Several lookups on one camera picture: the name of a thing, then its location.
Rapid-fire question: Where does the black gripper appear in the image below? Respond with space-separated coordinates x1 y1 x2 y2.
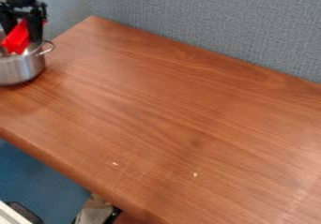
0 0 48 44

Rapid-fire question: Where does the white object bottom left corner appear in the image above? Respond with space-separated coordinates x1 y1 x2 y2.
0 201 32 224

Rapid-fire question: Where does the metal pot with handles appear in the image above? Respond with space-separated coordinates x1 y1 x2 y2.
0 29 55 86

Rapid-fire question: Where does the red plastic block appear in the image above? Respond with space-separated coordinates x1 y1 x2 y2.
0 20 42 57

